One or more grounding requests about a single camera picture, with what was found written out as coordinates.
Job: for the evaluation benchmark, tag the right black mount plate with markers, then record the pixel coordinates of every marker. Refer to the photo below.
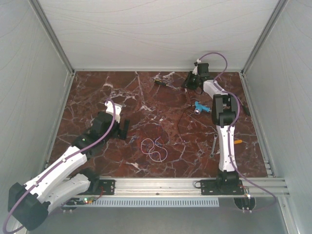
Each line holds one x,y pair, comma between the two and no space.
212,187

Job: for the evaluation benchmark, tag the black mount plate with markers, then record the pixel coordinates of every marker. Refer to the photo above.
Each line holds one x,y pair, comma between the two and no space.
103,187
212,187

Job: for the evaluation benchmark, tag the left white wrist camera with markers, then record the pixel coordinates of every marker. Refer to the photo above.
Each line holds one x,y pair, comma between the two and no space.
113,109

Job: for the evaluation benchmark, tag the blue toy drill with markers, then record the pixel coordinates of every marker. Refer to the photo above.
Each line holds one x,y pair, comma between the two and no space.
199,108

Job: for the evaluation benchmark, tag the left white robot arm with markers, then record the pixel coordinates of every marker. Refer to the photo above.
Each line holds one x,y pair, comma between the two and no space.
31,203

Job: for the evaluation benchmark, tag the small circuit board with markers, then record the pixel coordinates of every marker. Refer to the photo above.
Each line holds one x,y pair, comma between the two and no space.
89,200

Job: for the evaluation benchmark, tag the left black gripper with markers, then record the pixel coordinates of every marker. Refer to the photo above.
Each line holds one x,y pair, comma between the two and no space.
121,134

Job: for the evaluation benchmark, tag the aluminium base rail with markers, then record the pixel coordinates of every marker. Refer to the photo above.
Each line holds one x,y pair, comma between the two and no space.
173,187

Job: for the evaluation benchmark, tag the black yellow screwdriver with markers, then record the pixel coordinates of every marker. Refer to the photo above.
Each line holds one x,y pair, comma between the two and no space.
158,82

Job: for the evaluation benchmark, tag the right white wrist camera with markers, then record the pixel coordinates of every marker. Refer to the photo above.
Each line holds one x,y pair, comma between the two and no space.
195,70

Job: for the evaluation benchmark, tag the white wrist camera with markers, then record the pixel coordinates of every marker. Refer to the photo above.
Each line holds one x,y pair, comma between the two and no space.
113,109
195,70

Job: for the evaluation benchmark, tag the silver wrench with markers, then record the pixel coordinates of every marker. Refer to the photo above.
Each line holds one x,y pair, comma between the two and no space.
213,145

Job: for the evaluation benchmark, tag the left black mount plate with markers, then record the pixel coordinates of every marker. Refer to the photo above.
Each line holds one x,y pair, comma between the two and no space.
103,187

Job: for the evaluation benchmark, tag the grey slotted cable duct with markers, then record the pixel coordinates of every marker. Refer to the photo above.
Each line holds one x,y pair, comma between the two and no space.
157,202

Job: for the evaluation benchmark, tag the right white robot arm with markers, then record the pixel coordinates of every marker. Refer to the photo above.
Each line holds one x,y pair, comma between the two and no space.
225,112

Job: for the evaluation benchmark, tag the small black screwdriver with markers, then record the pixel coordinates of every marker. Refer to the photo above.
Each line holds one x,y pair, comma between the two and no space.
245,108

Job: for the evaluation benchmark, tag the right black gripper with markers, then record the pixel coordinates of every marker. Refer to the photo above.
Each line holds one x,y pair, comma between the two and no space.
186,84

